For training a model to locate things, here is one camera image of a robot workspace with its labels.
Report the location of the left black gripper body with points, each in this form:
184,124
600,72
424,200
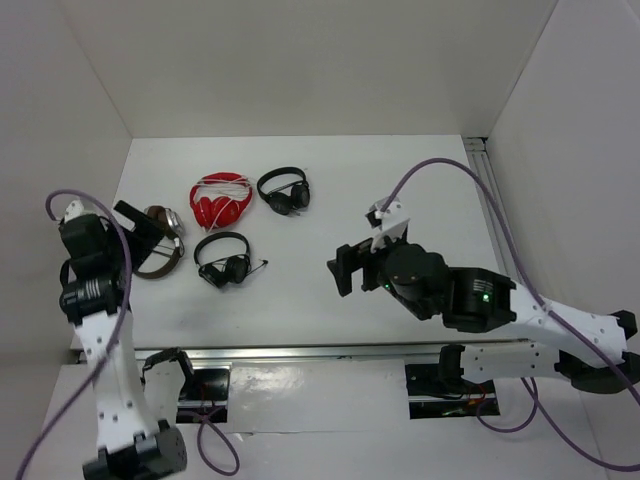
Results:
143,238

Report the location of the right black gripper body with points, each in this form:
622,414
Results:
373,275

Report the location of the brown silver headphones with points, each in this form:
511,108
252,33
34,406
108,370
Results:
174,232

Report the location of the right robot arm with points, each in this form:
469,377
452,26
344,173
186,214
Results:
552,340

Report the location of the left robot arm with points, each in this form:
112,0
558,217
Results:
136,404

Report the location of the black headphones far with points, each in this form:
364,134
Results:
289,198

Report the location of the black headphones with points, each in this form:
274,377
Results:
289,198
232,269

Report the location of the black headphones near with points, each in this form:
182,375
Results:
232,269

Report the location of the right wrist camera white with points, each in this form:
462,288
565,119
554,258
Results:
389,219

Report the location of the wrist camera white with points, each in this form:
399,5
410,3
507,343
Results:
389,219
74,210

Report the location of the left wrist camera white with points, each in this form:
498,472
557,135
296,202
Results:
74,210

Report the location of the aluminium rail front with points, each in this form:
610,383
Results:
313,353

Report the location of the aluminium rail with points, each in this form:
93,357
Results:
480,164
313,353

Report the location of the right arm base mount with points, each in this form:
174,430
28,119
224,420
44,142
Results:
431,398

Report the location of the aluminium rail right side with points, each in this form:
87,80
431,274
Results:
480,164

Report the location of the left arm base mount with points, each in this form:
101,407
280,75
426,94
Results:
206,393

